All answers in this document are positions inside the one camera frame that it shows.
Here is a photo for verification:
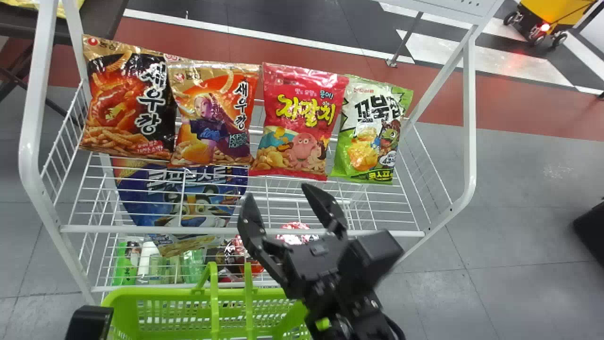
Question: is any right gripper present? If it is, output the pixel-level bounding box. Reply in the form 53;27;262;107
237;183;374;308

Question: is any red noodle cup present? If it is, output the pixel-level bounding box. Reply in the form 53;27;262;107
221;236;266;282
276;221;319;246

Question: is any red snack packet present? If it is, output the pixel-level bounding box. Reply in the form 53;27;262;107
249;62;350;182

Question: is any blue cereal bag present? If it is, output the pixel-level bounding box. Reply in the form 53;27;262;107
112;158;249;258

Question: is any green bottle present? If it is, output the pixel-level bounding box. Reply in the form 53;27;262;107
112;241;140;287
181;250;206;284

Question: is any green snack packet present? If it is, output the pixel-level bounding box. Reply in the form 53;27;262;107
329;74;414;185

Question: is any orange snack packet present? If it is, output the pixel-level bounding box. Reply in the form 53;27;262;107
166;56;261;167

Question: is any white bottle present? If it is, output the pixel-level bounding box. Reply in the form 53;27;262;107
137;240;161;284

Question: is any green basket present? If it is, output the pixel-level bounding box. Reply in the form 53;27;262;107
101;261;314;340

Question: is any black snack packet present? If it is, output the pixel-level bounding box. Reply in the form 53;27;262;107
79;34;178;161

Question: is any dark side table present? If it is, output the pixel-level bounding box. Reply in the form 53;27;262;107
0;0;130;119

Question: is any yellow wheeled cart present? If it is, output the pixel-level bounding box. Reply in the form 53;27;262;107
503;0;598;48

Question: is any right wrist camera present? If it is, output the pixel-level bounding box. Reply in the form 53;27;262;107
337;230;405;296

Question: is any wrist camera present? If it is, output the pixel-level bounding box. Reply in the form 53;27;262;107
65;306;115;340
337;230;405;296

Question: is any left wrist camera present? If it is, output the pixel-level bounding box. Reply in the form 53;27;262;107
65;306;115;340

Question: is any white wire rack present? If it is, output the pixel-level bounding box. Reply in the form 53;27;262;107
18;0;505;305

